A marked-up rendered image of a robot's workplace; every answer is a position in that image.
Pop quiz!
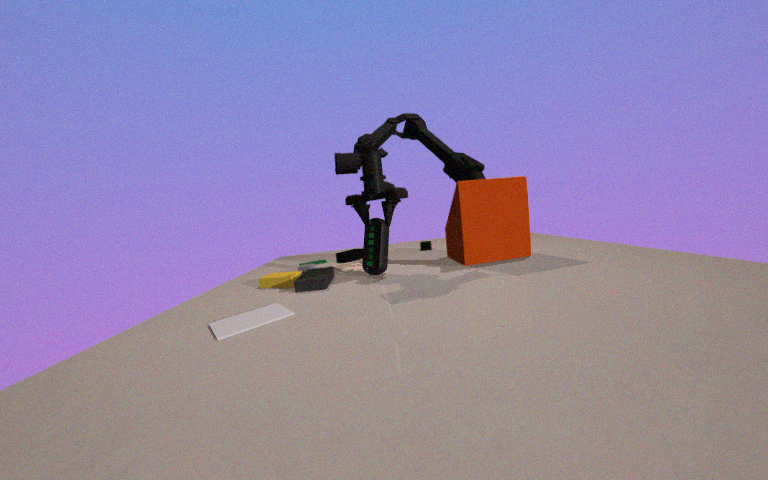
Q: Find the yellow rectangular block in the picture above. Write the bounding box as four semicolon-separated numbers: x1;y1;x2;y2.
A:
259;271;302;289

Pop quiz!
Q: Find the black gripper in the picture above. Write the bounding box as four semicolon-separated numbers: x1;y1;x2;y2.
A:
345;171;408;227

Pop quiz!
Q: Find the white flat rectangular card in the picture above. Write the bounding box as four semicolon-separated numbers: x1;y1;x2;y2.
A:
209;303;295;341

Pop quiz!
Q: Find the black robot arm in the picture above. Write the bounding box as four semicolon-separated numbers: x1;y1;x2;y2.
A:
334;113;486;183

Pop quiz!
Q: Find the dark grey switch panel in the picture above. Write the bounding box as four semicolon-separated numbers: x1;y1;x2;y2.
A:
362;218;389;275

